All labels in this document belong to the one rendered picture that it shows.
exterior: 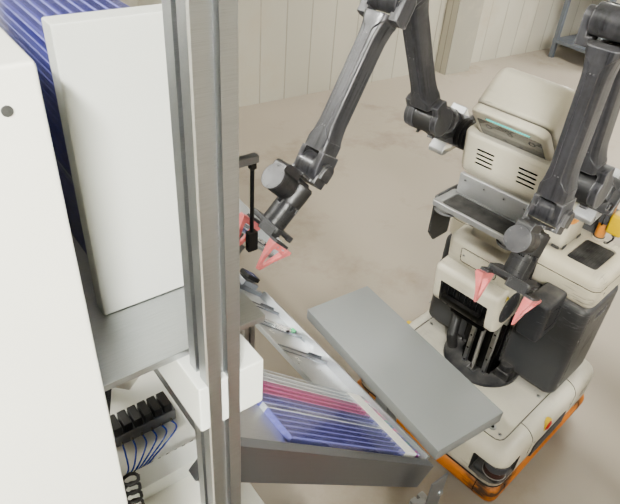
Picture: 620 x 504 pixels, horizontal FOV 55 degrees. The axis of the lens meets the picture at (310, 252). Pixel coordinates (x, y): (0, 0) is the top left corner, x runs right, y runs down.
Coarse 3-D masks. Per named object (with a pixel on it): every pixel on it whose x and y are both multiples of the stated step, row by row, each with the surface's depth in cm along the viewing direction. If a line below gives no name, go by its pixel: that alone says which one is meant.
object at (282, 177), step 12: (276, 168) 125; (288, 168) 124; (324, 168) 129; (264, 180) 125; (276, 180) 124; (288, 180) 125; (312, 180) 129; (324, 180) 130; (276, 192) 126; (288, 192) 127
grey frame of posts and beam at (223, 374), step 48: (192, 0) 39; (192, 48) 41; (192, 96) 43; (192, 144) 45; (192, 192) 48; (192, 240) 52; (192, 288) 56; (192, 336) 60; (240, 336) 68; (192, 384) 62; (240, 384) 65; (240, 432) 70; (240, 480) 76
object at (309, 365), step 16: (256, 304) 162; (272, 320) 158; (272, 336) 144; (288, 336) 154; (288, 352) 140; (304, 352) 149; (304, 368) 137; (320, 368) 147; (320, 384) 134; (336, 384) 143
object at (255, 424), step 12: (156, 372) 87; (168, 384) 85; (180, 408) 82; (252, 408) 96; (192, 420) 80; (240, 420) 89; (252, 420) 92; (264, 420) 95; (252, 432) 88; (264, 432) 91; (276, 432) 94
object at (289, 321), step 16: (272, 304) 170; (288, 320) 165; (304, 336) 160; (320, 352) 156; (336, 368) 152; (352, 384) 148; (368, 400) 144; (384, 416) 141; (400, 432) 137; (416, 448) 134
